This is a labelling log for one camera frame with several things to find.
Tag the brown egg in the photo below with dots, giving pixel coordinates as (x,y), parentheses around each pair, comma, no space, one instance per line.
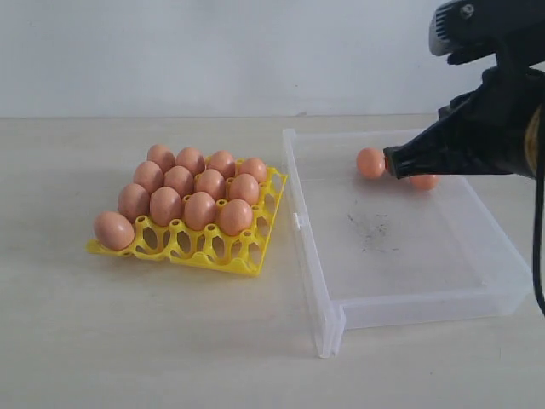
(371,163)
(199,211)
(165,206)
(424,182)
(161,156)
(245,187)
(212,182)
(133,201)
(191,159)
(180,179)
(113,230)
(223,162)
(254,167)
(149,176)
(235,217)

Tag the yellow plastic egg tray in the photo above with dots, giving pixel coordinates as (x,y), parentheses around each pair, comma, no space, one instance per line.
(209,248)

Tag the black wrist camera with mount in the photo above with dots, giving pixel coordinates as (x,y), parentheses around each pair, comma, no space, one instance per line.
(511,30)

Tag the clear plastic storage box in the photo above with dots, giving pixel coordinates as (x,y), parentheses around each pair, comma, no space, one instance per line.
(378,252)

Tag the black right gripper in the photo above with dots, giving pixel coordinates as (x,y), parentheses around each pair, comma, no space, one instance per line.
(481,132)

